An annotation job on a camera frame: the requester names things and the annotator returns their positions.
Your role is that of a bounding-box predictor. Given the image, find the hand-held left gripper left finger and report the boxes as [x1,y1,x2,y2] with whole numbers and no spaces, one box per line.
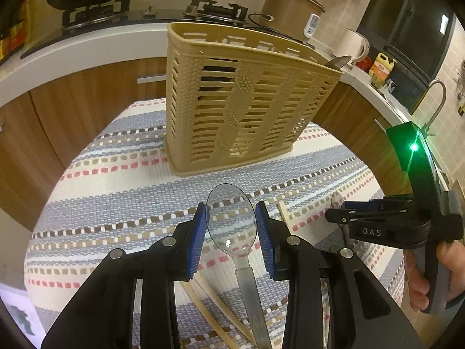
[42,202,209,349]

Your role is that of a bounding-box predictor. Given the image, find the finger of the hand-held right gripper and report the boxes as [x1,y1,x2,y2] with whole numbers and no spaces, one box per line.
[326,208,413,226]
[343,194,415,216]

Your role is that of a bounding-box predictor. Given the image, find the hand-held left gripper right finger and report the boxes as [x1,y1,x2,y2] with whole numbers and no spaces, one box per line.
[254,201,425,349]

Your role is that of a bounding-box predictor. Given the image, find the wooden chopstick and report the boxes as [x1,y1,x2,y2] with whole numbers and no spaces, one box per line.
[194,272,257,348]
[180,281,228,349]
[277,200,292,226]

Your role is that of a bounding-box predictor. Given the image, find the beige plastic utensil basket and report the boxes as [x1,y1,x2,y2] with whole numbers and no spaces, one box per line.
[165,22,344,177]

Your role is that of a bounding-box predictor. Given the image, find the person's right hand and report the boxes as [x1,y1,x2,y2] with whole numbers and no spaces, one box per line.
[405,241,465,311]

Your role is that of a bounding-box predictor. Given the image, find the metal faucet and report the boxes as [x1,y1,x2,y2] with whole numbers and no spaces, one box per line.
[423,79,447,131]

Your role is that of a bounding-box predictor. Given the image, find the striped woven mat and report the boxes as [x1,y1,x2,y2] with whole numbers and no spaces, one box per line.
[24,98,405,349]

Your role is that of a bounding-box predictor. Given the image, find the yellow dish soap bottle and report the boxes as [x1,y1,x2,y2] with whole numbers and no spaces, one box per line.
[370,53,395,82]

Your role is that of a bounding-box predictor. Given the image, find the pale pink electric kettle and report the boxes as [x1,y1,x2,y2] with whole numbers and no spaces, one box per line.
[334,28,370,64]

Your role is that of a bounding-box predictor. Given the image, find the dark window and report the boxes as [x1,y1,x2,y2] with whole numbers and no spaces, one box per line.
[358,0,456,113]

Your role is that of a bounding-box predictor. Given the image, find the brown rice cooker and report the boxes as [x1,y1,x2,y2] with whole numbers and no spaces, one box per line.
[260,0,326,42]

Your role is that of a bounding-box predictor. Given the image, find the white kitchen countertop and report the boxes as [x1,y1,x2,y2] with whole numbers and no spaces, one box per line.
[0,20,437,128]

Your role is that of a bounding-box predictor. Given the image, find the black gas stove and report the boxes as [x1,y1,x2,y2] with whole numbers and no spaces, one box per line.
[20,0,251,59]

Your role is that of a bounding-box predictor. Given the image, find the red label sauce bottle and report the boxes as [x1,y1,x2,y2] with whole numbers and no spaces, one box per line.
[10,7,29,53]

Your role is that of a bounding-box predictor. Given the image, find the metal cabinet handle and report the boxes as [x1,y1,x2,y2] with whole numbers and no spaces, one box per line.
[137,74,169,85]

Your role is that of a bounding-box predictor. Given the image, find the black power cable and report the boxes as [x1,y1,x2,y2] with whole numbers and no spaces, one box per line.
[248,13,316,49]

